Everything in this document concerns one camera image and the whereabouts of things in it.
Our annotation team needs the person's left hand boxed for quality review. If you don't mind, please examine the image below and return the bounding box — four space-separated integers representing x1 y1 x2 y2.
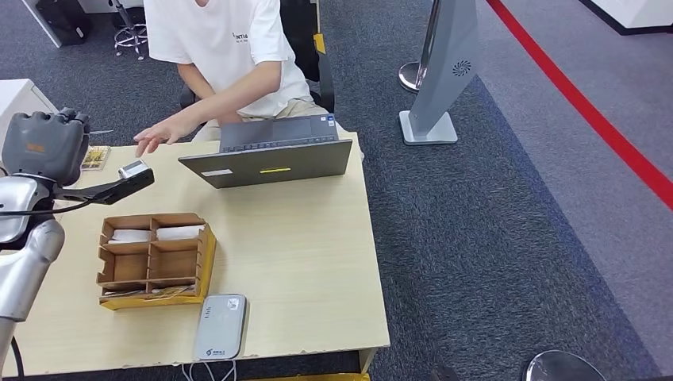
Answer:
133 117 198 159

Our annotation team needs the person's right hand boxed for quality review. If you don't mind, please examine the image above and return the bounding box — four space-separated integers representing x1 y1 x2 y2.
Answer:
213 107 244 126

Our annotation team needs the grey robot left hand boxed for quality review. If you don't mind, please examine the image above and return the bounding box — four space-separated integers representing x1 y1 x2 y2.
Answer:
1 107 91 187

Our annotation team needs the small yellow-green card stack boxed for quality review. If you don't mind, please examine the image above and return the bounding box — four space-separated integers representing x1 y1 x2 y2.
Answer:
80 145 112 172

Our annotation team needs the person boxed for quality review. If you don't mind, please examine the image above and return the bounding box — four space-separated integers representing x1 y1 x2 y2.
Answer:
133 0 365 159

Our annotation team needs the grey card reader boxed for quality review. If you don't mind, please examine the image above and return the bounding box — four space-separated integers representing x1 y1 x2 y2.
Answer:
193 293 248 362

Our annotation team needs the white cabinet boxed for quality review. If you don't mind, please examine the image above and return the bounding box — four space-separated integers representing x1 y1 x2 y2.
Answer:
0 79 60 153

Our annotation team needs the grey laptop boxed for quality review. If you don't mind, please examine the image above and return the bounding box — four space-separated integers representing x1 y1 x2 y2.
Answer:
177 113 354 190

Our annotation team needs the white paper stack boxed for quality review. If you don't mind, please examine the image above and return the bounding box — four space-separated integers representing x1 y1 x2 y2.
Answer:
106 229 152 245
155 225 206 242

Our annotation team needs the chrome base stool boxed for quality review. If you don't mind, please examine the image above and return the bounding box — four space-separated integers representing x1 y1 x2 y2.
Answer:
110 0 149 61

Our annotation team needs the black office chair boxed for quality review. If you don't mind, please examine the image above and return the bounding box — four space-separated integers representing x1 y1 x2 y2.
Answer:
179 0 336 114

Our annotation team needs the white leaning panel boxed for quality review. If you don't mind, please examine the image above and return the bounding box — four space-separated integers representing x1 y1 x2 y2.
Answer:
21 0 64 49

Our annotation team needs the black bag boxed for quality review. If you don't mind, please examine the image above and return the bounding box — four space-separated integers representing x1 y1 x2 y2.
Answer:
35 0 93 48

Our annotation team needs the wooden compartment organizer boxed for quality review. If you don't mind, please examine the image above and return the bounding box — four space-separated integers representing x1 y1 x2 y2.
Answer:
95 212 210 303

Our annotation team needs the grey kiosk stand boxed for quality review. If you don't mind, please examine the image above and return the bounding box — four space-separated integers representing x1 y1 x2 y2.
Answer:
398 0 479 146

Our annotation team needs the yellow strip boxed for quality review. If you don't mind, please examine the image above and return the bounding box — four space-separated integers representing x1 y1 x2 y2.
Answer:
247 373 371 381

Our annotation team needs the red floor tape line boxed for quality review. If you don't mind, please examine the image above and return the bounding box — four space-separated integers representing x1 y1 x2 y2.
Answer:
483 0 673 211

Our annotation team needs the white platform with black base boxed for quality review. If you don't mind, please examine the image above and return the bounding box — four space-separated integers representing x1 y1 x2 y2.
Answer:
576 0 673 37

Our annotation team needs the chrome round base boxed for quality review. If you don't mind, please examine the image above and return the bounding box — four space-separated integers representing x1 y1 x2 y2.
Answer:
525 350 606 381

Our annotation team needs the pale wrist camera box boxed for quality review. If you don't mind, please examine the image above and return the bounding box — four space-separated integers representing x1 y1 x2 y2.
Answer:
117 160 151 181

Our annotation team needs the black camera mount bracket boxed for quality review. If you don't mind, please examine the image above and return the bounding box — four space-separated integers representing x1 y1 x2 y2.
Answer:
52 167 156 206

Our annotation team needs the chrome stanchion post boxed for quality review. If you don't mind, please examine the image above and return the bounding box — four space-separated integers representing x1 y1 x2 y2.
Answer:
398 0 443 94

